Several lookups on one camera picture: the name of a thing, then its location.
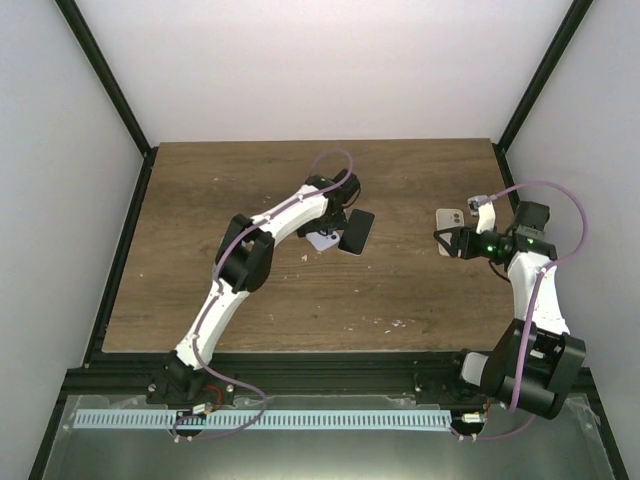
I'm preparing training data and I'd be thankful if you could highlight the lilac cased phone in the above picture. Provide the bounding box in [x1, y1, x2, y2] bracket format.
[305, 232, 341, 252]

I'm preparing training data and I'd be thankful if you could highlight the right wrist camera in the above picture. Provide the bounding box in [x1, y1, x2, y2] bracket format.
[467, 195, 496, 234]

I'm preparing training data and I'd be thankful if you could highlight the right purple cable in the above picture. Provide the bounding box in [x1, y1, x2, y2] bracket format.
[467, 180, 589, 442]

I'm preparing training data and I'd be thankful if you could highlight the beige phone case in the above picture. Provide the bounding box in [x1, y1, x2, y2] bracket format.
[434, 208, 465, 232]

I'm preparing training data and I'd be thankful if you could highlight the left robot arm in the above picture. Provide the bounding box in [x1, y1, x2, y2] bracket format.
[150, 169, 360, 404]

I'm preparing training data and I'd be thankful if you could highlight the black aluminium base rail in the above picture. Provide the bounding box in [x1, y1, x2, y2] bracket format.
[61, 352, 484, 407]

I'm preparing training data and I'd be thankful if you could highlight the right black frame post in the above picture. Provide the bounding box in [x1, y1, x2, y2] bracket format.
[497, 0, 596, 151]

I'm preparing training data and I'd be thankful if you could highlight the black frame post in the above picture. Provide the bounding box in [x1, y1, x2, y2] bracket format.
[497, 0, 596, 151]
[53, 0, 153, 156]

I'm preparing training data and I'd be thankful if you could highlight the light blue slotted strip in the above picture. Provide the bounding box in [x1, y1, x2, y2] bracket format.
[73, 409, 452, 432]

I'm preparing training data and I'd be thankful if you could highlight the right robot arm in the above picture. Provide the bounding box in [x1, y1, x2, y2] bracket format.
[434, 195, 586, 420]

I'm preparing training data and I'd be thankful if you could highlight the black screen phone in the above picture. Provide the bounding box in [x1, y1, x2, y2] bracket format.
[338, 209, 375, 256]

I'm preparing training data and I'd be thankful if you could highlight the left black frame post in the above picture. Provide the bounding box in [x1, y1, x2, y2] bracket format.
[53, 0, 153, 156]

